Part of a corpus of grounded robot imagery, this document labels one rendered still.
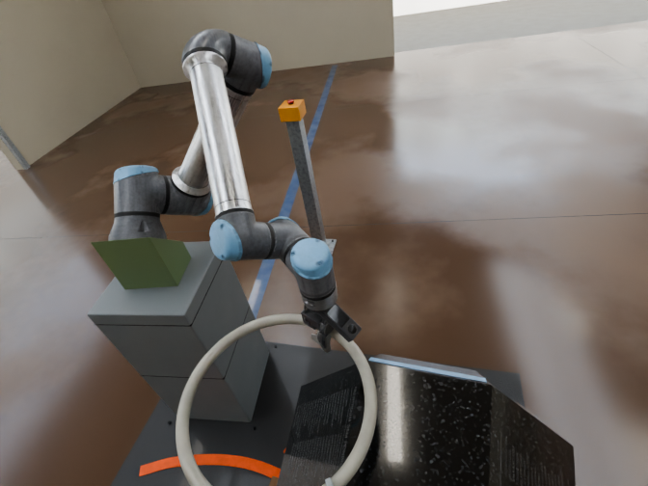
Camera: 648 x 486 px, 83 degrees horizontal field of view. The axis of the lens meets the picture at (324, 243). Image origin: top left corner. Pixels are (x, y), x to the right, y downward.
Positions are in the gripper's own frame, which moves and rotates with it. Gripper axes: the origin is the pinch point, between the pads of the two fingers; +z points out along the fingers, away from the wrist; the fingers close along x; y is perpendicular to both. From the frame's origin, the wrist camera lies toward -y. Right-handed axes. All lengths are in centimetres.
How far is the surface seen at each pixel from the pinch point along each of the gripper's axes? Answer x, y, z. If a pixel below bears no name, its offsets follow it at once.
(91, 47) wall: -221, 670, 48
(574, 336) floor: -109, -62, 89
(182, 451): 44.3, 8.6, -7.9
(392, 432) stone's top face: 10.5, -25.3, 2.5
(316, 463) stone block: 25.7, -11.9, 11.4
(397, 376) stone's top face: -2.9, -18.8, 3.5
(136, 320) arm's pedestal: 30, 69, 9
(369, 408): 11.9, -20.0, -7.4
